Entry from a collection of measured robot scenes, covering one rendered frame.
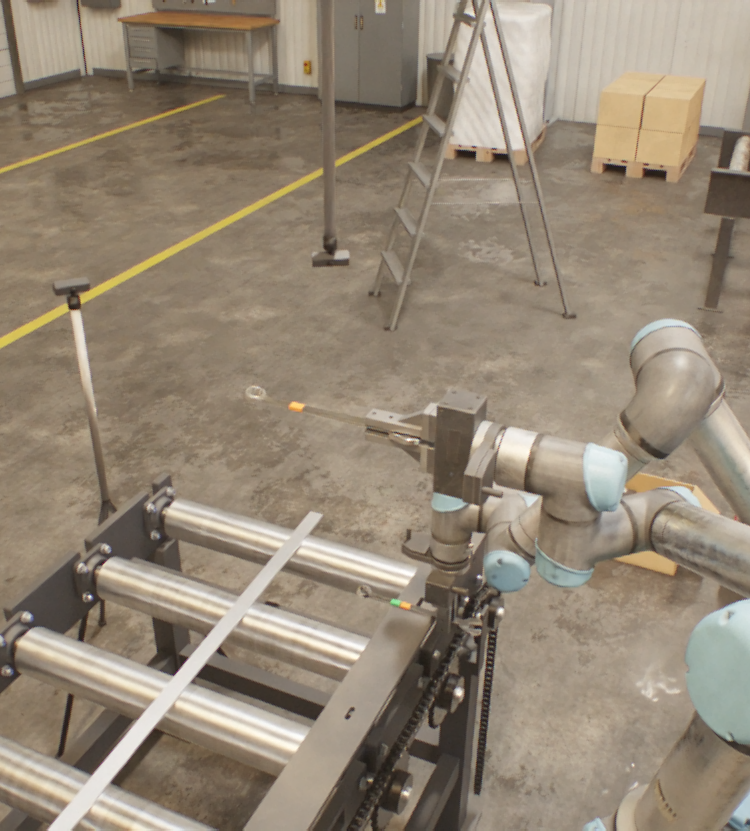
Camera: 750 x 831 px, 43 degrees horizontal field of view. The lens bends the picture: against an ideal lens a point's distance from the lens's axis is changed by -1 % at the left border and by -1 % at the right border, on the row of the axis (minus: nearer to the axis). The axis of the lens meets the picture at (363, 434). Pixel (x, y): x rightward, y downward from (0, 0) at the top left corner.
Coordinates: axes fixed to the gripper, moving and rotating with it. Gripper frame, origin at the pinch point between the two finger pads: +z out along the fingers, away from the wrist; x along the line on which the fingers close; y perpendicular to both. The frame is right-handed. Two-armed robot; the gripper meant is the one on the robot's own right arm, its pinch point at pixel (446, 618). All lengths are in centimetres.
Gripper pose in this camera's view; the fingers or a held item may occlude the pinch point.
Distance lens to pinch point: 189.2
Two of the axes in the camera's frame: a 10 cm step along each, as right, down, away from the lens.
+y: 9.1, 2.2, -3.6
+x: 4.2, -4.6, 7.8
